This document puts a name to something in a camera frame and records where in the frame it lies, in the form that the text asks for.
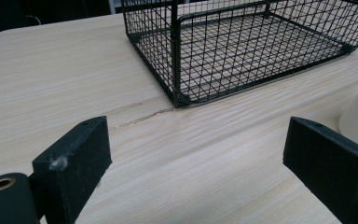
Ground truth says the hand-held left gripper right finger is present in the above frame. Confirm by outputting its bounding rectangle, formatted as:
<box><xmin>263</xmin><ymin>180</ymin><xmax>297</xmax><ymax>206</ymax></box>
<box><xmin>282</xmin><ymin>116</ymin><xmax>358</xmax><ymax>224</ymax></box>

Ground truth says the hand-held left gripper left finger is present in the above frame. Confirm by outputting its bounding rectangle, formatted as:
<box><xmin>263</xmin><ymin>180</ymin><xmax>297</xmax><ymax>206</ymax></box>
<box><xmin>32</xmin><ymin>116</ymin><xmax>113</xmax><ymax>224</ymax></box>

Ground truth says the black wire mesh basket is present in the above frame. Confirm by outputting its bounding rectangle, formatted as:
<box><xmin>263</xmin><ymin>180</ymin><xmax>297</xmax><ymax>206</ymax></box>
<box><xmin>120</xmin><ymin>0</ymin><xmax>358</xmax><ymax>108</ymax></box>

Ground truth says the white cable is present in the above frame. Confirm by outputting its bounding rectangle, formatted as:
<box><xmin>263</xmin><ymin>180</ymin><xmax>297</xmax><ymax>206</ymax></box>
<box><xmin>26</xmin><ymin>13</ymin><xmax>42</xmax><ymax>26</ymax></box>

